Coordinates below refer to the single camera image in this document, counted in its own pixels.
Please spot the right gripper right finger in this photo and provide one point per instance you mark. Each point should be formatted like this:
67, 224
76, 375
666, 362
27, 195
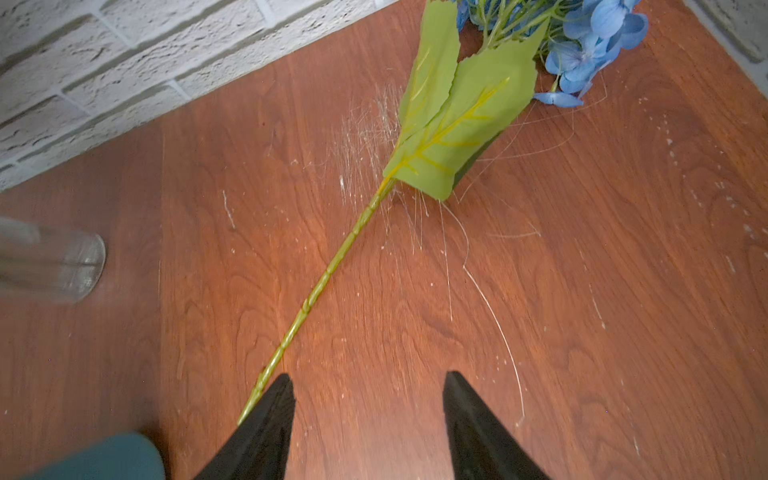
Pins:
480, 446

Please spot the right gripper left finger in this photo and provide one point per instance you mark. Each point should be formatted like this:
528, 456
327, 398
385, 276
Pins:
260, 445

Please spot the teal ceramic vase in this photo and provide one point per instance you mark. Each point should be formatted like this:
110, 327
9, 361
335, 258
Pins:
124, 456

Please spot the clear ribbed glass vase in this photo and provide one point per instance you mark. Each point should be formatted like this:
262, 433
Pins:
51, 264

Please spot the blue hydrangea flower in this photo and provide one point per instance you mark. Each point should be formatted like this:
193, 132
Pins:
479, 64

